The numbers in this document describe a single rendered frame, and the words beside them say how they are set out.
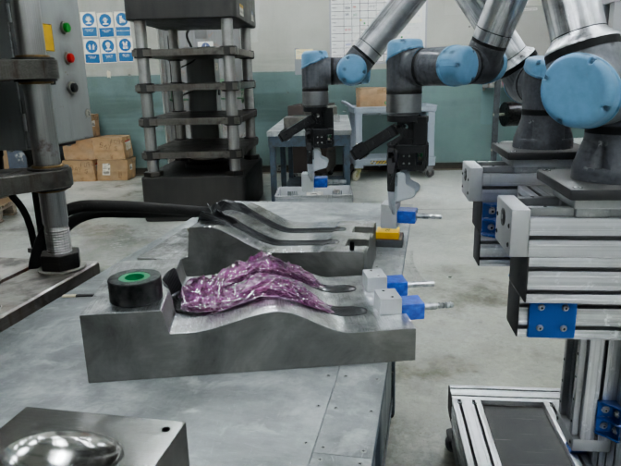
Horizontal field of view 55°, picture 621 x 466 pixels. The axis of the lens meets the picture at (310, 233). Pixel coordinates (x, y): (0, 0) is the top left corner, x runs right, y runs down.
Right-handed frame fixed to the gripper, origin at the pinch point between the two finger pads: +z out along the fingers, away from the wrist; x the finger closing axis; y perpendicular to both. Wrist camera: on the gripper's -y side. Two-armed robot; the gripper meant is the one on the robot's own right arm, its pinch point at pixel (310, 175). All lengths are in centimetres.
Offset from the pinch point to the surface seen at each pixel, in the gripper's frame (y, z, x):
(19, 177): -62, -8, -46
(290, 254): -1, 7, -57
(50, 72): -55, -31, -39
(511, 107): 184, 11, 481
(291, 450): 4, 15, -112
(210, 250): -18, 7, -55
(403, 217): 23, 2, -46
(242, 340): -5, 9, -92
